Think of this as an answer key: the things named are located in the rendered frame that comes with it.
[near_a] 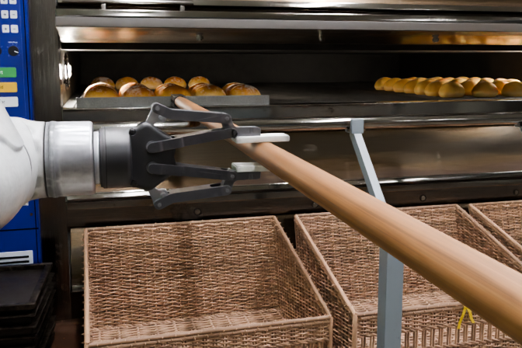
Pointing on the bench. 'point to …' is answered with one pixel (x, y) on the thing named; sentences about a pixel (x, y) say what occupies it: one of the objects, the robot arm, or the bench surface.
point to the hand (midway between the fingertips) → (260, 152)
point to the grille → (16, 258)
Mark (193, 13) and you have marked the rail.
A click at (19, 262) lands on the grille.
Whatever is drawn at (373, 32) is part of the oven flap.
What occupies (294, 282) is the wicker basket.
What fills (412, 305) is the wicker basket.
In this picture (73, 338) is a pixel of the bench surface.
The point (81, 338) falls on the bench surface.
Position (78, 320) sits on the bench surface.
